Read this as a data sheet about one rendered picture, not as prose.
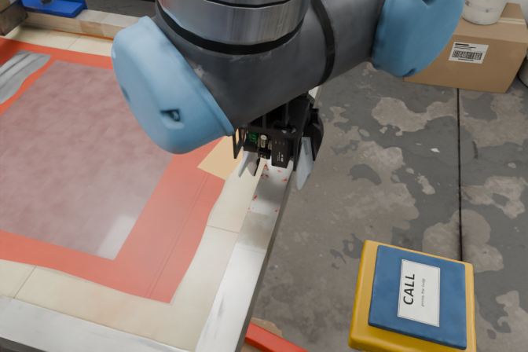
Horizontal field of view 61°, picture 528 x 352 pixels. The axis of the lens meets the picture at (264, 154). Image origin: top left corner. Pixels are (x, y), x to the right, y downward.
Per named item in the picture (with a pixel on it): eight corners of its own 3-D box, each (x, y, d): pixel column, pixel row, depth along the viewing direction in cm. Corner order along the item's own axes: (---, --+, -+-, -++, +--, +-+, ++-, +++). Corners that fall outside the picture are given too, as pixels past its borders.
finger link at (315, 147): (289, 162, 57) (273, 108, 51) (292, 152, 58) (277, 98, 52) (326, 163, 55) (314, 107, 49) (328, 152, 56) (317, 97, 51)
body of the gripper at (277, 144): (231, 162, 51) (224, 75, 42) (253, 112, 56) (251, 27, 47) (298, 176, 49) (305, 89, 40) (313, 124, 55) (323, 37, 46)
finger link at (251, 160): (222, 192, 58) (236, 148, 51) (236, 160, 62) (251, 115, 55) (245, 201, 58) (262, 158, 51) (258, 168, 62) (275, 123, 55)
